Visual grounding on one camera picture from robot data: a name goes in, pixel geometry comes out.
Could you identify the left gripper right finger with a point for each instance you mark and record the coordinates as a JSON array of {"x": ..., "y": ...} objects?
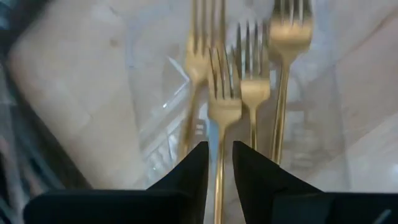
[{"x": 295, "y": 205}]

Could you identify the clear plastic bin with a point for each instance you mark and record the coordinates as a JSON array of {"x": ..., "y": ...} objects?
[{"x": 161, "y": 149}]

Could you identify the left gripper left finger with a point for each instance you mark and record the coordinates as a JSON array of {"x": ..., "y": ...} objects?
[{"x": 124, "y": 208}]

